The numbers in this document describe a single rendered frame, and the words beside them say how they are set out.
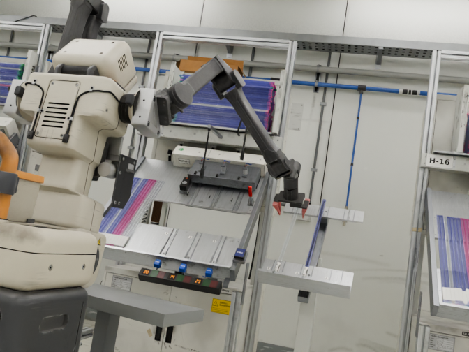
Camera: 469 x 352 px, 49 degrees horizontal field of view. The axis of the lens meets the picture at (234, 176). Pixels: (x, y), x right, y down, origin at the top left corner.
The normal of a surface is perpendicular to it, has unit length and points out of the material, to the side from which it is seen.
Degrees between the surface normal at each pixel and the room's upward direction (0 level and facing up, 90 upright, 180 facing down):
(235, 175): 42
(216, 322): 90
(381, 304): 90
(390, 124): 90
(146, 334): 90
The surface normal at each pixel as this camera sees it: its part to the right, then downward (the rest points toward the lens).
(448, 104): -0.20, -0.15
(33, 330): 0.95, 0.11
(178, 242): -0.03, -0.82
